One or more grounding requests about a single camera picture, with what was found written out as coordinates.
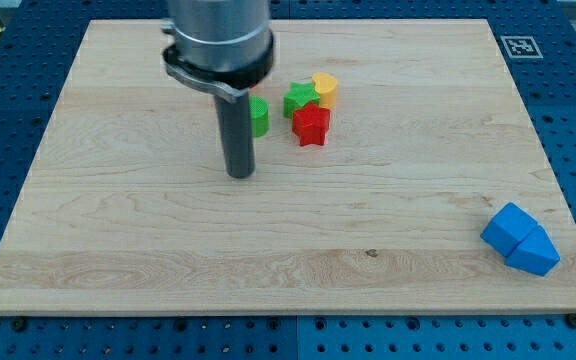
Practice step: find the blue cube block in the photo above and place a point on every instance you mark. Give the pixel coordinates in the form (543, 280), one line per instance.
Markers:
(508, 228)

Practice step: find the light wooden board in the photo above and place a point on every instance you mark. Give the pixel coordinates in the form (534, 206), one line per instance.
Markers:
(127, 209)

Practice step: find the black screw bottom right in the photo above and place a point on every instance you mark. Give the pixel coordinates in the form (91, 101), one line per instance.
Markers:
(570, 320)

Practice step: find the white fiducial marker tag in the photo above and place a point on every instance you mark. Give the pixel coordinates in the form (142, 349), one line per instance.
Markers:
(521, 47)

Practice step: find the black screw bottom left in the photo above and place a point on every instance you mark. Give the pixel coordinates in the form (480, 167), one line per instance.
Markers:
(18, 324)

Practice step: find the red star block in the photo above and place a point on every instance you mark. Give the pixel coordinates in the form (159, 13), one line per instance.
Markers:
(311, 124)

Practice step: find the green cylinder block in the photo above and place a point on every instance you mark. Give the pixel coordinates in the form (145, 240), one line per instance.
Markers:
(259, 112)

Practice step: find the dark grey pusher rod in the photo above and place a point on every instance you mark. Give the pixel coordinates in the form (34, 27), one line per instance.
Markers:
(236, 136)

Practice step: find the yellow heart block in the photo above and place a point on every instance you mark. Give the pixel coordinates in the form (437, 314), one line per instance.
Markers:
(326, 86)

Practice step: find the green star block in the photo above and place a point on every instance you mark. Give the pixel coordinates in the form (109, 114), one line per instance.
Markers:
(299, 95)

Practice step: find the black screw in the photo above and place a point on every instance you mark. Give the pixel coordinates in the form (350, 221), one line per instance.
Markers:
(18, 324)
(570, 320)

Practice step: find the blue triangular block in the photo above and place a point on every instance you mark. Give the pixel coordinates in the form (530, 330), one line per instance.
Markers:
(536, 254)

